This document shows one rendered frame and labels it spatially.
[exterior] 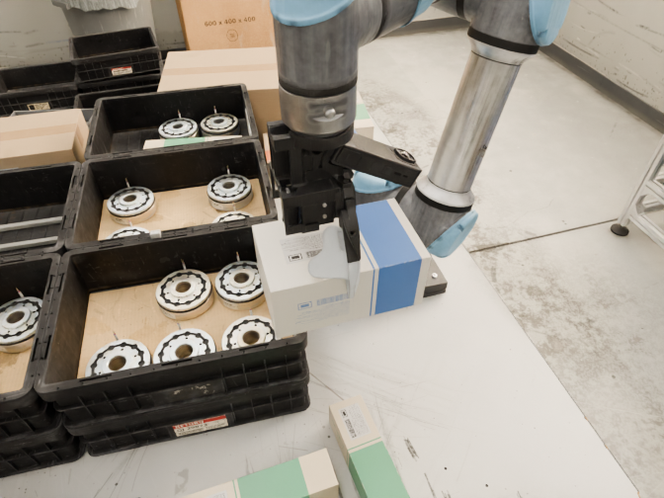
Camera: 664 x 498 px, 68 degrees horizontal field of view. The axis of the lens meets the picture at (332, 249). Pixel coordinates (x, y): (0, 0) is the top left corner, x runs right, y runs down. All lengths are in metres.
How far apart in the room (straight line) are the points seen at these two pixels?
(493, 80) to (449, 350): 0.53
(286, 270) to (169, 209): 0.65
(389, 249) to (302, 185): 0.15
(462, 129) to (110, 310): 0.72
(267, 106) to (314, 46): 1.10
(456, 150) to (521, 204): 1.76
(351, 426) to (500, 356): 0.37
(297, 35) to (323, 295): 0.30
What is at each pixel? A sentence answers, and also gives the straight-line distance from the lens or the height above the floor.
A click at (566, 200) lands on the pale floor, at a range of 2.77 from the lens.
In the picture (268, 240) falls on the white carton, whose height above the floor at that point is 1.13.
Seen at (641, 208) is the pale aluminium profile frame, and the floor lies 0.16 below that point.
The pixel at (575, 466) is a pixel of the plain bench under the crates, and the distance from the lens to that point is 1.02.
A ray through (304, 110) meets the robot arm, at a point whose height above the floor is 1.34.
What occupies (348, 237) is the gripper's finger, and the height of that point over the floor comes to 1.19.
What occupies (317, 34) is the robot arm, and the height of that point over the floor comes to 1.41.
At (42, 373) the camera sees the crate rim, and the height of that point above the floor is 0.93.
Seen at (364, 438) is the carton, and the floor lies 0.76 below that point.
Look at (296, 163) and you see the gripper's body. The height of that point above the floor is 1.27.
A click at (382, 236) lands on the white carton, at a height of 1.13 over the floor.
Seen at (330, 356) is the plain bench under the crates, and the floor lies 0.70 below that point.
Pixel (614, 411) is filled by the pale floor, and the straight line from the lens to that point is 2.00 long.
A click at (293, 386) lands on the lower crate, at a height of 0.81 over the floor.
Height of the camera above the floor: 1.56
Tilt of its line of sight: 44 degrees down
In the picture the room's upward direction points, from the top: straight up
